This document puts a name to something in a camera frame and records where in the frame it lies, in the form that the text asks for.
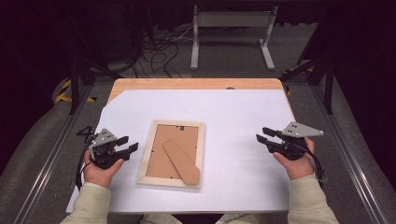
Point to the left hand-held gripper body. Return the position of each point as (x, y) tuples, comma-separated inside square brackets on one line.
[(104, 140)]

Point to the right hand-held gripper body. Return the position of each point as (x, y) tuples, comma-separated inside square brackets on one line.
[(299, 130)]

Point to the wooden picture frame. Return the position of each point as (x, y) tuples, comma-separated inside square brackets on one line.
[(174, 146)]

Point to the person's left hand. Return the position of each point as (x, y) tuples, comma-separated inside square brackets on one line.
[(99, 175)]

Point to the person's right hand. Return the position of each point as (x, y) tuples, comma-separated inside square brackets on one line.
[(299, 168)]

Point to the yellow black hazard tape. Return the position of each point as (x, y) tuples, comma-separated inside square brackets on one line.
[(289, 90), (63, 93)]

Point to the black metal stand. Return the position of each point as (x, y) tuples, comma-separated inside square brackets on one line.
[(328, 87), (74, 81)]

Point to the person's left leg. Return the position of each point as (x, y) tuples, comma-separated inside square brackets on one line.
[(162, 219)]

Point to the person's leg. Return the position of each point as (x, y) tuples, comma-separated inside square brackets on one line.
[(162, 219), (236, 219)]

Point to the person's right leg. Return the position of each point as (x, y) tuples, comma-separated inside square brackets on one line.
[(236, 219)]

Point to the white metal stand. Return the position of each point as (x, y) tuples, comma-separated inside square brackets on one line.
[(233, 19)]

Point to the aluminium rail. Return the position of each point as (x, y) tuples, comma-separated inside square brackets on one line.
[(348, 149), (53, 155)]

